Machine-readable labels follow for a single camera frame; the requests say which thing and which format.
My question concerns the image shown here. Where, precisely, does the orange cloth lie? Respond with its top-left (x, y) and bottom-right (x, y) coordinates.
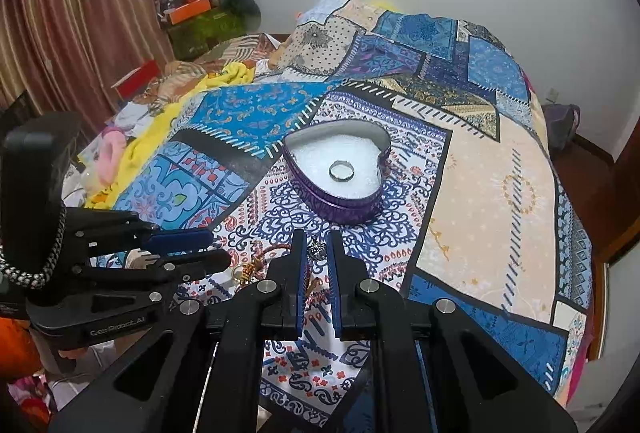
top-left (0, 317), bottom-right (45, 385)

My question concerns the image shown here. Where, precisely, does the orange patterned bedsheet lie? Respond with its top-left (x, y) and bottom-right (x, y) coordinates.
top-left (131, 33), bottom-right (282, 106)

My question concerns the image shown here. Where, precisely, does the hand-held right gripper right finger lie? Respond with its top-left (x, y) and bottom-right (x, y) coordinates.
top-left (327, 229), bottom-right (592, 433)

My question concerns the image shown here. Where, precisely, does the green box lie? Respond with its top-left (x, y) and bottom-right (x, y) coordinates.
top-left (167, 10), bottom-right (252, 60)

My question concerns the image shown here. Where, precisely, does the purple heart-shaped tin box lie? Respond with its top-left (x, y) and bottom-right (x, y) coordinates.
top-left (282, 120), bottom-right (394, 227)

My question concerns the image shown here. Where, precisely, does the gold and red bracelet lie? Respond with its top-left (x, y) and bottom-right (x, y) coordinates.
top-left (230, 243), bottom-right (295, 289)

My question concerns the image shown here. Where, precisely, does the striped brown curtain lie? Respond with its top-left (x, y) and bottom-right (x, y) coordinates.
top-left (0, 0), bottom-right (174, 126)

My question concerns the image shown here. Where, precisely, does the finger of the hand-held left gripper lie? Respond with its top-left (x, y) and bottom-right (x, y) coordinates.
top-left (74, 248), bottom-right (233, 288)
top-left (66, 207), bottom-right (214, 259)

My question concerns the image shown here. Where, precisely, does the silver ring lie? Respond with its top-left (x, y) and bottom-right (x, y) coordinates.
top-left (328, 159), bottom-right (356, 183)

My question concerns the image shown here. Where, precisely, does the patchwork printed blanket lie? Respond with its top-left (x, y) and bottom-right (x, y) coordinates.
top-left (85, 0), bottom-right (597, 433)

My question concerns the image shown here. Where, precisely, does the orange box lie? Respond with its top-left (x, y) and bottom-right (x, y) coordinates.
top-left (164, 0), bottom-right (212, 26)

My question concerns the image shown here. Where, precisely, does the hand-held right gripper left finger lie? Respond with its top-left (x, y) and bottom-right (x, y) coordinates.
top-left (47, 229), bottom-right (308, 433)

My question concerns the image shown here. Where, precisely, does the yellow towel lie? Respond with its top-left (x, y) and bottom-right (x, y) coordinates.
top-left (84, 62), bottom-right (259, 210)

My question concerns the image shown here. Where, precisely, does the red box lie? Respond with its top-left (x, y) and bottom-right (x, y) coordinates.
top-left (110, 59), bottom-right (157, 102)

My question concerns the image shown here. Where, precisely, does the purple bag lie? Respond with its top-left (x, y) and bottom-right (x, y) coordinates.
top-left (542, 103), bottom-right (582, 150)

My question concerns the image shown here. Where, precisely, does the black white braided cord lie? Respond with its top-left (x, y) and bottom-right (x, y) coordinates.
top-left (0, 202), bottom-right (69, 290)

